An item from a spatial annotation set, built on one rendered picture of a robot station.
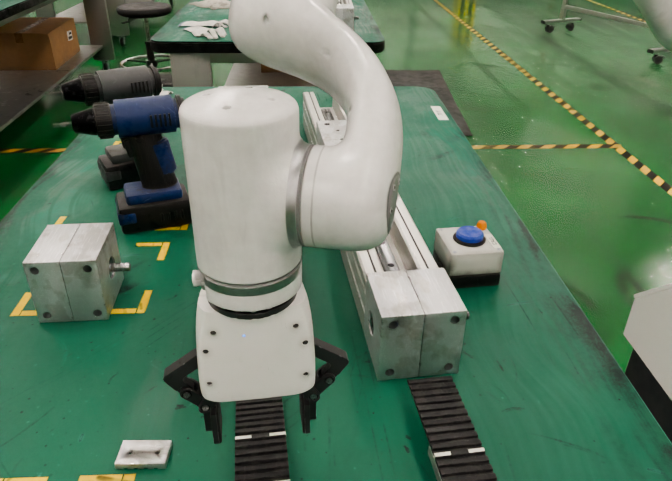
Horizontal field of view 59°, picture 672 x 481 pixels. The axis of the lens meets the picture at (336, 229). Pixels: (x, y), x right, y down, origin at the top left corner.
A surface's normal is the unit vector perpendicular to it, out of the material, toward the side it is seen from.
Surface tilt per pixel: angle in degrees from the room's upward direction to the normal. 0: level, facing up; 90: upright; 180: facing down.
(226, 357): 89
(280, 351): 90
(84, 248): 0
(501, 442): 0
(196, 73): 90
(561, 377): 0
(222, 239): 90
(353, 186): 54
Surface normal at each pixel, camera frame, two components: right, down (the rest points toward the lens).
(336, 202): -0.12, 0.10
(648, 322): -1.00, 0.01
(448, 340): 0.15, 0.49
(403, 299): 0.01, -0.87
